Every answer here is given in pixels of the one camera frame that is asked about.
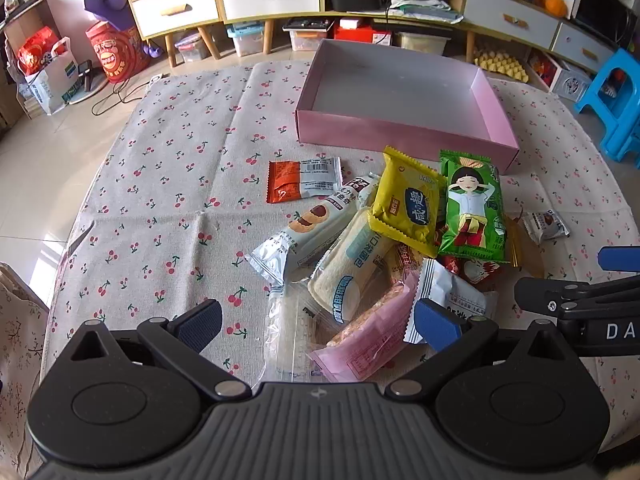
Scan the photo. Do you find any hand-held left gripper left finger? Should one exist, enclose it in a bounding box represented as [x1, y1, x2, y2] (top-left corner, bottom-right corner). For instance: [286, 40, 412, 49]
[62, 299, 251, 403]

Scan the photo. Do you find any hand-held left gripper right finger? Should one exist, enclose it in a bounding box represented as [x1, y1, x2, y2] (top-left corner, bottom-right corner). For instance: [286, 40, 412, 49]
[384, 298, 576, 402]

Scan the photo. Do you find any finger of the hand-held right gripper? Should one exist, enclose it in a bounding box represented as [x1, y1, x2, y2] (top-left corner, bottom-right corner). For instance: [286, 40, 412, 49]
[598, 246, 640, 272]
[514, 276, 640, 322]

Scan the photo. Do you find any plain white snack packet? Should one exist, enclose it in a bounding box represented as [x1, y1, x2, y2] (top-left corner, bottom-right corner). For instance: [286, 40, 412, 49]
[404, 258, 501, 346]

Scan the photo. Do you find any gold orange snack packet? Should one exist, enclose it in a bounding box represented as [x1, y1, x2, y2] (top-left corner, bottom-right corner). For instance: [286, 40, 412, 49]
[502, 212, 547, 277]

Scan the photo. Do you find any red packet with white rabbit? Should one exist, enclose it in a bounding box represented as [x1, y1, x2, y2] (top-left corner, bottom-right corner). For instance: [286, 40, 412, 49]
[440, 255, 501, 286]

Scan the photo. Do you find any pink snack packet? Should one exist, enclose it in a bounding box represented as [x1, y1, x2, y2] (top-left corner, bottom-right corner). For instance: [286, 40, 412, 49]
[306, 271, 423, 382]

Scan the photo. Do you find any small grey foil packet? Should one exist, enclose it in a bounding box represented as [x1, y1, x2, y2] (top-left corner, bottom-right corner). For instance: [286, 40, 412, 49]
[521, 208, 571, 246]

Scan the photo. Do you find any brown snack packet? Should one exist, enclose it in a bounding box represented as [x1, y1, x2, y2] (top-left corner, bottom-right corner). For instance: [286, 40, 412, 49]
[390, 241, 426, 281]

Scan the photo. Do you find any clear plastic snack packet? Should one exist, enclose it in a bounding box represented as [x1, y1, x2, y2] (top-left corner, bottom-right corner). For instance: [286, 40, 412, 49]
[267, 280, 333, 393]

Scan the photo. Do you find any green packet with girl picture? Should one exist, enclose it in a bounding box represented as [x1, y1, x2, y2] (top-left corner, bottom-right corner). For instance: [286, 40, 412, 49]
[436, 149, 512, 264]

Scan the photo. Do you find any white bread roll packet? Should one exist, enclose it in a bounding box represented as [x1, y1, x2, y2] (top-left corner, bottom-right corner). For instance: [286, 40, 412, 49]
[306, 206, 401, 326]

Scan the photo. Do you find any yellow biscuit packet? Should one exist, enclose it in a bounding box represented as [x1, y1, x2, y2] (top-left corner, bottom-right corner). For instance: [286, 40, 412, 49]
[367, 146, 449, 259]

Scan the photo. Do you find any white cookie picture packet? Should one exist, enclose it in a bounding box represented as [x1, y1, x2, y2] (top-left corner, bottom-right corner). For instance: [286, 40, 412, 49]
[245, 172, 382, 285]

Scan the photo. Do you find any orange and white snack packet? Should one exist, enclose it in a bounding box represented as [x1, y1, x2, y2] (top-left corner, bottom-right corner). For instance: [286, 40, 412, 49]
[266, 156, 344, 205]

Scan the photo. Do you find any pink cardboard box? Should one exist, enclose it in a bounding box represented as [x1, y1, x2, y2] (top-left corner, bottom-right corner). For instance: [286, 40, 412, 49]
[294, 38, 520, 176]

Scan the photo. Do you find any blue plastic stool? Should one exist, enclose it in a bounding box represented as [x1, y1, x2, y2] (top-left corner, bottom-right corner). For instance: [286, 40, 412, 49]
[574, 48, 640, 164]

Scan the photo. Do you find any white printed toy box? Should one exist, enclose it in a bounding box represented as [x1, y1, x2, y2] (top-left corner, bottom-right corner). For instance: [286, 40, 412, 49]
[550, 57, 594, 102]

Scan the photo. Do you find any floral cloth bag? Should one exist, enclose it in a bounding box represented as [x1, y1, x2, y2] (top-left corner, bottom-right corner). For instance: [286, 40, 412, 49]
[0, 261, 51, 480]

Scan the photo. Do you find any yellow egg tray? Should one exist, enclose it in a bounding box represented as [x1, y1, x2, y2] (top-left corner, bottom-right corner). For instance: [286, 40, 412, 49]
[471, 47, 532, 84]

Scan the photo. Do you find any black microwave oven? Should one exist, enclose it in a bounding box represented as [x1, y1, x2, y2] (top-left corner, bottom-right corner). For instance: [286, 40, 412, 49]
[569, 0, 634, 52]

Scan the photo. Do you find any black phone stand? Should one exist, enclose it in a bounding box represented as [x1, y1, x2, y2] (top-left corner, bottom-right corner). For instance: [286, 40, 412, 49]
[69, 60, 109, 106]

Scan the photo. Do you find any clear plastic storage box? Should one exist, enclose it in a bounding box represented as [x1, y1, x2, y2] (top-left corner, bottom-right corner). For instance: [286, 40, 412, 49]
[174, 30, 217, 64]

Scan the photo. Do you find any pale plastic storage box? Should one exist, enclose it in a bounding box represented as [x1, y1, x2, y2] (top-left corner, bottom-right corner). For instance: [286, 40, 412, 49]
[397, 31, 449, 56]

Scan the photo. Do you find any white shopping bag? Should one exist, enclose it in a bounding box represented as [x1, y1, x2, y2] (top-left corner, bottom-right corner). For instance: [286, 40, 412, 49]
[17, 37, 87, 116]

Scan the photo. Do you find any large red printed bag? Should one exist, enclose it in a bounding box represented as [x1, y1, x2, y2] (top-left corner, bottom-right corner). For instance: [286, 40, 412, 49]
[85, 20, 152, 84]

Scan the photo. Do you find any blue lid storage box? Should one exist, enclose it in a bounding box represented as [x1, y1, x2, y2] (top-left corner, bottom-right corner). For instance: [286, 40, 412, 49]
[226, 22, 267, 58]

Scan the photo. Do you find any red shoe box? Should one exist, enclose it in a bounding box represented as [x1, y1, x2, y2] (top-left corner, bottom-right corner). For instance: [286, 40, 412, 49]
[334, 18, 394, 47]

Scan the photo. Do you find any black lid storage box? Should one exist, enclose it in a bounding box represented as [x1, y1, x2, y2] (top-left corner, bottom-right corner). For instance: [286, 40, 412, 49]
[282, 17, 336, 52]

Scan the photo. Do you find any stack of papers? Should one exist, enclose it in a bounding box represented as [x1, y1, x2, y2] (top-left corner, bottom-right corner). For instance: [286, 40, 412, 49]
[387, 0, 466, 26]

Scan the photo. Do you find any red gift bag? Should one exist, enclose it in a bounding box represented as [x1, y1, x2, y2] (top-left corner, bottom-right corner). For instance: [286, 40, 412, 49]
[17, 26, 68, 75]

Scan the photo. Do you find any wooden cabinet with white drawers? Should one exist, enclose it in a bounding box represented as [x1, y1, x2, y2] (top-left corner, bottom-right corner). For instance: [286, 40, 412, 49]
[117, 0, 631, 73]

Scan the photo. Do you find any black floor cable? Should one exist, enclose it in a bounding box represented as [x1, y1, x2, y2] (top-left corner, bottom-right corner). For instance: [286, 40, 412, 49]
[90, 74, 167, 117]

